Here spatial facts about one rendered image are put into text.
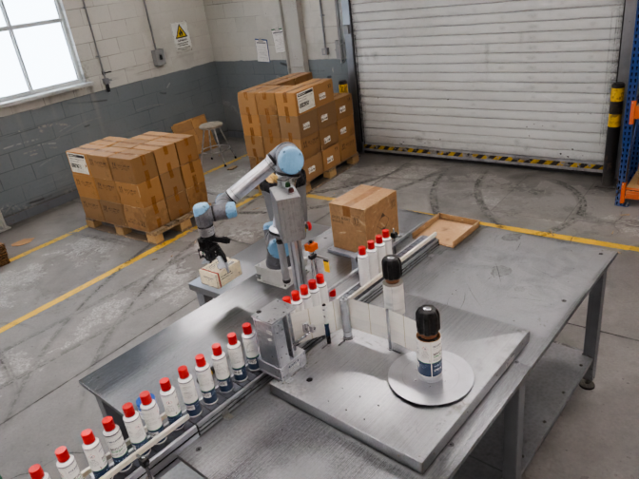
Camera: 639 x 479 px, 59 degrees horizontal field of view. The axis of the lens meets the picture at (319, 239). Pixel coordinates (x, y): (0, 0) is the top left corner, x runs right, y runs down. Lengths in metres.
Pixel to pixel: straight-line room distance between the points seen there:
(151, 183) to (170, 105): 3.11
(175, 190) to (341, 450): 4.32
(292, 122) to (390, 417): 4.57
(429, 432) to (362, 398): 0.27
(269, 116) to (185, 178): 1.17
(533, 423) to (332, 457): 1.28
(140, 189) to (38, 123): 2.33
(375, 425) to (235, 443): 0.49
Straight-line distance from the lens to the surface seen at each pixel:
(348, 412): 2.02
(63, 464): 1.92
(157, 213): 5.79
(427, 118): 7.00
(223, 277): 2.73
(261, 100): 6.36
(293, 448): 2.01
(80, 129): 7.89
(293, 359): 2.18
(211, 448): 2.08
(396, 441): 1.91
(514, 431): 2.49
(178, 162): 5.91
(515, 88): 6.50
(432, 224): 3.36
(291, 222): 2.23
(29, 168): 7.61
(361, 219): 2.94
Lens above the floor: 2.25
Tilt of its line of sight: 25 degrees down
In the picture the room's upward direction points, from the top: 8 degrees counter-clockwise
